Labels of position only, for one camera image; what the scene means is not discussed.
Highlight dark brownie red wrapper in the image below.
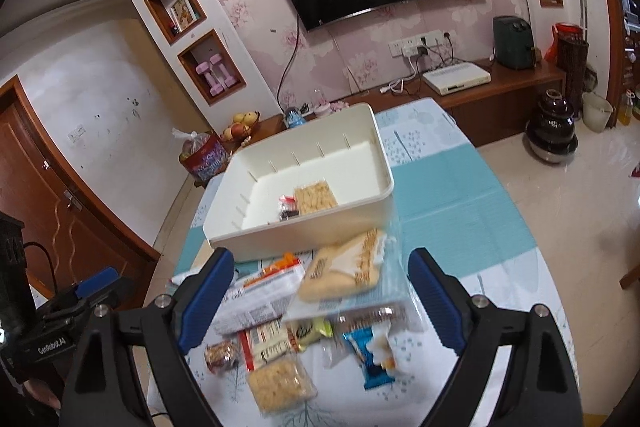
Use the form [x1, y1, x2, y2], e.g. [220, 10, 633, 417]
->
[278, 195, 299, 221]

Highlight blue teapot ornament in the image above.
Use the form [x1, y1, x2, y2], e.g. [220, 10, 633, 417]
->
[283, 107, 306, 129]

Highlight clear pack yellow puffs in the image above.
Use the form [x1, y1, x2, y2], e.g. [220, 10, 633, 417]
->
[294, 180, 337, 216]

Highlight brown wooden door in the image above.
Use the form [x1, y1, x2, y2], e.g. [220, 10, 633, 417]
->
[1, 76, 160, 308]

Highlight white set-top box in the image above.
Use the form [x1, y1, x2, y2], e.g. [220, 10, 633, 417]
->
[423, 62, 491, 96]

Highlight blue white snack packet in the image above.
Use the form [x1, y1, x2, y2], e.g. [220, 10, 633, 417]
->
[342, 321, 397, 390]

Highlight silver white snack bag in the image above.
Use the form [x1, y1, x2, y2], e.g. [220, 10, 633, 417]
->
[169, 267, 238, 289]

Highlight teal striped table runner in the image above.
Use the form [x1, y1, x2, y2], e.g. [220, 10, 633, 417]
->
[177, 130, 536, 277]

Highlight wall power outlet strip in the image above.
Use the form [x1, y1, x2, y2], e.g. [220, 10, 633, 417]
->
[388, 29, 454, 57]

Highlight green pineapple cake packet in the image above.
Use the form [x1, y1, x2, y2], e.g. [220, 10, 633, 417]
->
[292, 317, 333, 351]

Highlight fruit bowl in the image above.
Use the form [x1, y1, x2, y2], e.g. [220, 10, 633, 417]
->
[220, 112, 260, 143]

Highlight white plastic storage bin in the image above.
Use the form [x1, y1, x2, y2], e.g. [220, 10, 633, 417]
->
[203, 104, 394, 262]

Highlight pink dumbbell pair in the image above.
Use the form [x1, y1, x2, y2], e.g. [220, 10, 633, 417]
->
[195, 53, 238, 96]

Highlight orange white oats bar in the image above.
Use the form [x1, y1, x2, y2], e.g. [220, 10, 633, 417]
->
[262, 253, 300, 277]

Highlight round nut cake packet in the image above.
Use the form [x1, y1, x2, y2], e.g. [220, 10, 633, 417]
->
[204, 338, 241, 374]

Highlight framed picture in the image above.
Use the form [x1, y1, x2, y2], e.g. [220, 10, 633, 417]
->
[169, 0, 198, 32]

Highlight bread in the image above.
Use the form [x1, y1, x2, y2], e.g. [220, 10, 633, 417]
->
[283, 229, 409, 321]

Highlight floral tablecloth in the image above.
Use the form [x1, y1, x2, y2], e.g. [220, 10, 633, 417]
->
[144, 96, 582, 427]

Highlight clear bag printed wafers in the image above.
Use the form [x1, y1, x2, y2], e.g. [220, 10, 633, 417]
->
[332, 300, 426, 333]

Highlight white bucket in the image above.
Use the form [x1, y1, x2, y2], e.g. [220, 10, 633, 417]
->
[582, 92, 614, 133]

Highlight red striped Lipo packet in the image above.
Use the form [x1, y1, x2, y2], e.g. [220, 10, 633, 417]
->
[239, 320, 298, 372]

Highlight large white biscuit package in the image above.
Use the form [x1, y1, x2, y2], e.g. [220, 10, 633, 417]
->
[212, 263, 305, 335]

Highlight person left hand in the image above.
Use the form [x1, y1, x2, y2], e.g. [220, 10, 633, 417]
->
[23, 378, 61, 411]

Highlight wooden tv cabinet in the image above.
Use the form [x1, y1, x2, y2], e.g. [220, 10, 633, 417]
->
[234, 58, 569, 148]

